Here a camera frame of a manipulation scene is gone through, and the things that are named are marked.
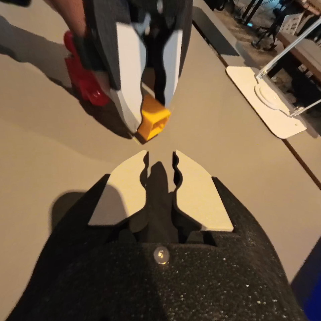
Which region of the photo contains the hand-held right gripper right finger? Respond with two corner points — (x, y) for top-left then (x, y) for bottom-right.
(172, 150), (234, 231)

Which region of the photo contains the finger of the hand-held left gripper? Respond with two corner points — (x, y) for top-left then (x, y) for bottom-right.
(110, 21), (151, 134)
(153, 30), (183, 107)

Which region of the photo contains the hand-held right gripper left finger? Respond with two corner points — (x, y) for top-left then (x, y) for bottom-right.
(88, 150), (150, 226)

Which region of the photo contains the red mega block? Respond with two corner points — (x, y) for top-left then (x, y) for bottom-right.
(63, 31), (76, 57)
(65, 56), (111, 106)

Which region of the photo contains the yellow mega block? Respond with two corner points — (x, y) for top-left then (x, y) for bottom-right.
(135, 95), (172, 144)

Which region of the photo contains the person's left hand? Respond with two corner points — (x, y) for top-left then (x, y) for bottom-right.
(46, 0), (87, 38)

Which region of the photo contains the dark grey flat panel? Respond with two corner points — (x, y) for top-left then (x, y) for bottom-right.
(192, 6), (240, 57)

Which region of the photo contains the black chair base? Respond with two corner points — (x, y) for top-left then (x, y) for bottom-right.
(251, 15), (281, 52)

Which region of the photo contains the white box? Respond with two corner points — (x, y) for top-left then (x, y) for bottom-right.
(280, 13), (305, 34)

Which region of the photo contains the brown wooden table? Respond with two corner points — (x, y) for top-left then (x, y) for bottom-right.
(276, 31), (321, 83)

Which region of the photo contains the white flat base plate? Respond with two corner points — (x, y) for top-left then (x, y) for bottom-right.
(226, 66), (307, 139)

